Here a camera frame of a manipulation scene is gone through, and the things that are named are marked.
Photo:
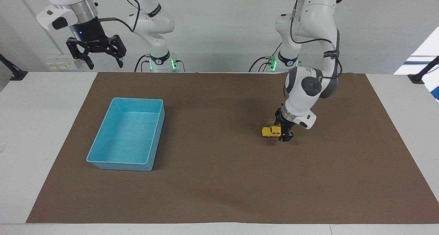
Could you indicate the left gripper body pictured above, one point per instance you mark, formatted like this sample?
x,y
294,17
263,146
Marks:
x,y
282,120

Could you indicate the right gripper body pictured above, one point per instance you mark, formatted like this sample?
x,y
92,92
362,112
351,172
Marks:
x,y
90,32

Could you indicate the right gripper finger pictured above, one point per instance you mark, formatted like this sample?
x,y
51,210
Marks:
x,y
118,46
72,49

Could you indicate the yellow toy beetle car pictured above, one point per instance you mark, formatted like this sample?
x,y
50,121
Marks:
x,y
270,131

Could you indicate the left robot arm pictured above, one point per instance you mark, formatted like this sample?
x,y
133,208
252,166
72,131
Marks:
x,y
317,25

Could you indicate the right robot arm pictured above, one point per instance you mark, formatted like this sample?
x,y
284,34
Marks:
x,y
155,20

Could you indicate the black stand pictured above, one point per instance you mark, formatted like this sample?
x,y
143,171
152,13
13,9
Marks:
x,y
13,72
423,72

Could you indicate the light blue plastic bin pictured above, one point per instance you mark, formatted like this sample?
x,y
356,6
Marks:
x,y
128,133

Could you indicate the white wall socket box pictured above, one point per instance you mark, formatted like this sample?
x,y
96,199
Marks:
x,y
61,64

